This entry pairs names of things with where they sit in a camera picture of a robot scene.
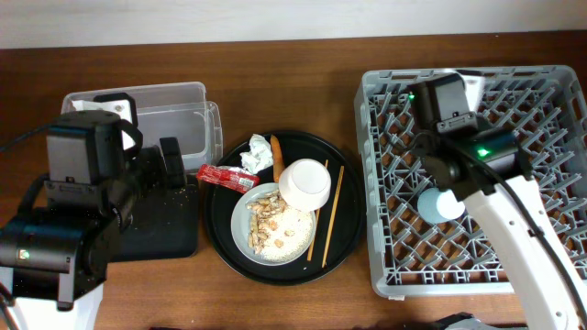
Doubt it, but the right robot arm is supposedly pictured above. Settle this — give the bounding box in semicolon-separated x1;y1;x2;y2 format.
407;71;586;329

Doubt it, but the black rectangular tray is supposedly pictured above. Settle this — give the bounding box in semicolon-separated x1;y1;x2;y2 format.
113;175;199;262

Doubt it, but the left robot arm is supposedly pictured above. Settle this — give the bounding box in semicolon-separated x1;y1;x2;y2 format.
1;108;186;329

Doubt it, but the red snack wrapper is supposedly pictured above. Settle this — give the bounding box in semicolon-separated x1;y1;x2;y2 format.
196;164;260;193

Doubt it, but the crumpled white tissue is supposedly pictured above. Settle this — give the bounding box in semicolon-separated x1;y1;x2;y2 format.
240;134;273;174

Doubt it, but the orange carrot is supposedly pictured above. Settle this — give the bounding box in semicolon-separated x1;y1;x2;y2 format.
270;135;285;182

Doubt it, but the wooden chopstick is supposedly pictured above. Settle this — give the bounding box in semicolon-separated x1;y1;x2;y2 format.
321;165;345;269
306;159;329;262

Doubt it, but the clear plastic bin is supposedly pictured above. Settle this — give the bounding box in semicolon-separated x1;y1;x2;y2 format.
61;82;223;172

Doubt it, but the grey dishwasher rack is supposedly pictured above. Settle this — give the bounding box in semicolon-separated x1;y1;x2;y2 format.
354;65;586;300

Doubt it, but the grey plate with food scraps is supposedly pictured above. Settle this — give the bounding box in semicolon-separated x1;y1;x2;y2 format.
230;183;316;266

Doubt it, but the light blue cup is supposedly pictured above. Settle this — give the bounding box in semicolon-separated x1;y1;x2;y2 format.
416;188;465;225

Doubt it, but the black round tray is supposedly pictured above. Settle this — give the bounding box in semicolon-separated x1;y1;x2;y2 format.
204;131;366;286

